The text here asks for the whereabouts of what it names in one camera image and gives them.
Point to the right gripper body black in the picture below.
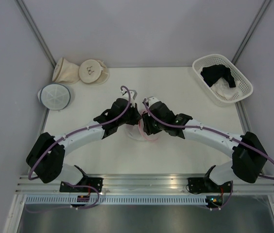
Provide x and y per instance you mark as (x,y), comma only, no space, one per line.
(151,127)

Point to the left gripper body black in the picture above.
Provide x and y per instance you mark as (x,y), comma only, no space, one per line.
(130,118)

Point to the pink-trimmed mesh laundry bag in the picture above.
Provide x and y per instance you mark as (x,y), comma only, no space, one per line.
(136,132)

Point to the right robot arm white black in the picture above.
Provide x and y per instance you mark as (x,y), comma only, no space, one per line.
(245,151)

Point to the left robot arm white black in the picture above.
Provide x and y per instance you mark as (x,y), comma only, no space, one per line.
(46,158)

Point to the beige laundry bag bra logo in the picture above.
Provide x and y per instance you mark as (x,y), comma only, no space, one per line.
(93,72)

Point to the grey-trimmed mesh laundry bag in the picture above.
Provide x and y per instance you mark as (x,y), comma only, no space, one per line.
(55,96)

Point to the beige laundry bag left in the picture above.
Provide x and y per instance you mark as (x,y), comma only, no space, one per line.
(65,72)

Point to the black garment in basket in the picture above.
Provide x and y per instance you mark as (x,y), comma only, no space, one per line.
(213,73)

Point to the white garment in basket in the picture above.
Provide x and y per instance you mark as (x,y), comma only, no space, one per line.
(222,88)

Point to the white perforated plastic basket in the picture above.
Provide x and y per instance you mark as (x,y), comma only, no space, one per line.
(217,59)

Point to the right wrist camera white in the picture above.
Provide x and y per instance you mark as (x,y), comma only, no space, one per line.
(150,101)

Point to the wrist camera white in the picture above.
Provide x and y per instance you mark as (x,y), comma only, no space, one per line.
(150,101)
(130,95)

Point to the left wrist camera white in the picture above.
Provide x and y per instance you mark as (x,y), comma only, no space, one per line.
(130,95)

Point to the aluminium mounting rail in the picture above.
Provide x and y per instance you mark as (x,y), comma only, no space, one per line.
(142,184)

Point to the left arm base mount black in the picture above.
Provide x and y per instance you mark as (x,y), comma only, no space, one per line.
(84,186)

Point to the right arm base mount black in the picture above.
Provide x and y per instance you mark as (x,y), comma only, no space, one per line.
(198,185)

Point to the white slotted cable duct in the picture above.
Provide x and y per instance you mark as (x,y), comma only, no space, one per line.
(117,199)

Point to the right aluminium frame post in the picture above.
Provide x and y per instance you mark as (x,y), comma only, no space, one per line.
(252,28)

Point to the aluminium frame post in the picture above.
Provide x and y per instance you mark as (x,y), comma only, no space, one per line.
(252,28)
(35,30)

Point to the left aluminium frame post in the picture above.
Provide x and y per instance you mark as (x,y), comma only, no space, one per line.
(35,30)

